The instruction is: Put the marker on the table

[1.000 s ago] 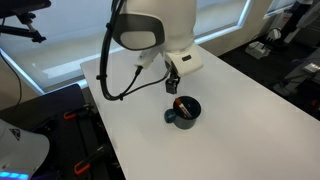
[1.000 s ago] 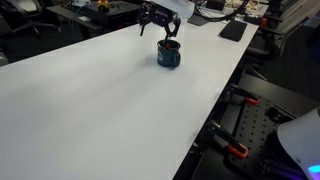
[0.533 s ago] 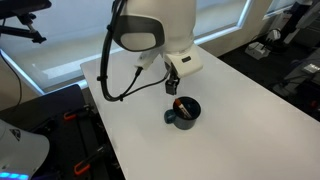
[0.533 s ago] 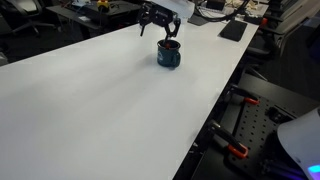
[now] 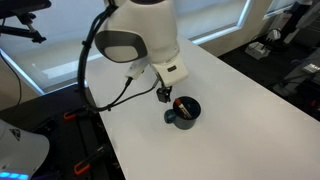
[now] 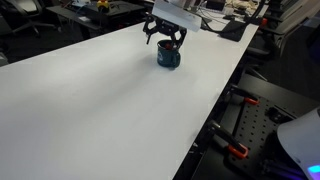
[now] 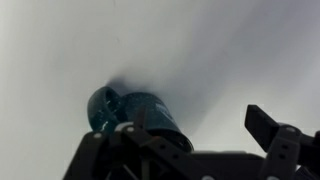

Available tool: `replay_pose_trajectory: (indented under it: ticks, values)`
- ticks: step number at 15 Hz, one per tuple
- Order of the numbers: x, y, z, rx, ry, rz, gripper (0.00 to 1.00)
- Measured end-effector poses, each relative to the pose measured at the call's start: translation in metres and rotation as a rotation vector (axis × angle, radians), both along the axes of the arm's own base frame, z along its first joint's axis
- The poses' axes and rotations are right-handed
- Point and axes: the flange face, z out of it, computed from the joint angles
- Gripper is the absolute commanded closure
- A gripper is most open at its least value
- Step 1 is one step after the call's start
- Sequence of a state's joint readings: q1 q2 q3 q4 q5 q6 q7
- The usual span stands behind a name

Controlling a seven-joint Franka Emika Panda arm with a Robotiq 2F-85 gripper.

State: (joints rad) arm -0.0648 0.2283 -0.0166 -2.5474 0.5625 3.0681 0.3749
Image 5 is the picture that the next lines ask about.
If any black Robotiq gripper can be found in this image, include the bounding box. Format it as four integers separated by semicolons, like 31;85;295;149
155;85;173;104

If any orange Expo marker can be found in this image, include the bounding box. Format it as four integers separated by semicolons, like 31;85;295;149
173;98;193;120

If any dark green enamel mug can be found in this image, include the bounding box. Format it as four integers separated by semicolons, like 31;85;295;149
163;95;202;131

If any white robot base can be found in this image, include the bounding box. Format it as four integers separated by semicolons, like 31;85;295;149
0;119;51;180

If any white floor device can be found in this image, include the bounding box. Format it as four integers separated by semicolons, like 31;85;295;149
244;41;272;61

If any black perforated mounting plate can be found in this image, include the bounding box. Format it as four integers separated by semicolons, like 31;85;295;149
31;109;116;180

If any grey floor equipment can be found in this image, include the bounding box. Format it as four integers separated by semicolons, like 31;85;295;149
272;49;320;98

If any thin black camera cable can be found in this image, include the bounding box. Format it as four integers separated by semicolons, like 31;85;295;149
108;77;162;111

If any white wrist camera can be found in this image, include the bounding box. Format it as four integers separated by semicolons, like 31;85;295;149
125;59;148;82

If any black cable bundle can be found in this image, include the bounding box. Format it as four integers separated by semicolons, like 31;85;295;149
76;3;116;113

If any black clamp orange handle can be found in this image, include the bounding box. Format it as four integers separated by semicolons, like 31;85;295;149
63;107;90;122
73;143;112;176

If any thin black hanging cable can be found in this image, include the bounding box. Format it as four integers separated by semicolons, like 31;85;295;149
0;52;24;108

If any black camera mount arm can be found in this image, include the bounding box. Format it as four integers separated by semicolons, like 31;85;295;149
0;0;53;45

